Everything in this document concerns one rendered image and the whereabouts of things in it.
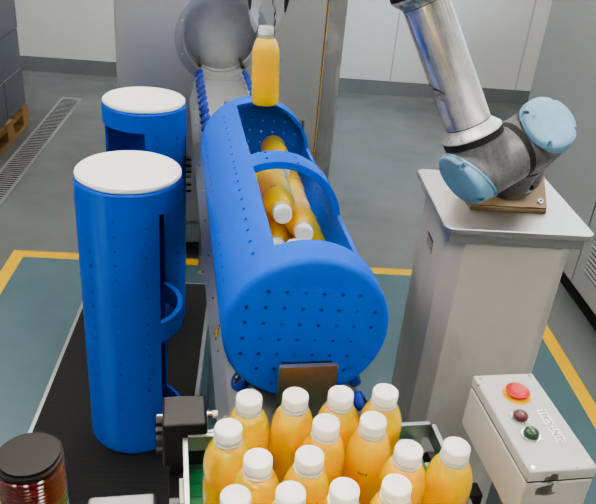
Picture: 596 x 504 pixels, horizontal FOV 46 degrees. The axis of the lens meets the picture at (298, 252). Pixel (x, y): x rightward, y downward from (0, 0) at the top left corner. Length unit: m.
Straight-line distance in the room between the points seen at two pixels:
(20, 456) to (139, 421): 1.47
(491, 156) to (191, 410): 0.70
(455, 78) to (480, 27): 5.24
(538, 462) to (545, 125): 0.66
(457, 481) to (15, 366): 2.17
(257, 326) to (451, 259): 0.55
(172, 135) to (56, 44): 4.21
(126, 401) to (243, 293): 1.09
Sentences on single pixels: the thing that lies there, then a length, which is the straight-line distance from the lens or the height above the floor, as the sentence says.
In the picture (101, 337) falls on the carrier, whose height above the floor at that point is 0.58.
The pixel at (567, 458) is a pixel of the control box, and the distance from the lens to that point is 1.06.
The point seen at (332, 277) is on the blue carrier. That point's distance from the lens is 1.13.
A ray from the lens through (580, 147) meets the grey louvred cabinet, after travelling 3.70.
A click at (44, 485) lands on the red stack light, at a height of 1.24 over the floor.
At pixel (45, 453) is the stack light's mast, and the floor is 1.26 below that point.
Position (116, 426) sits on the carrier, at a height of 0.26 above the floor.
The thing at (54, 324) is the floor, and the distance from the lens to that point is 3.14.
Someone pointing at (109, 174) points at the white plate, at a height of 1.04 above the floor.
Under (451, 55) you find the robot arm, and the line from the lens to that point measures 1.32.
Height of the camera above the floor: 1.77
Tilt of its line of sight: 29 degrees down
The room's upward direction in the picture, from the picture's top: 5 degrees clockwise
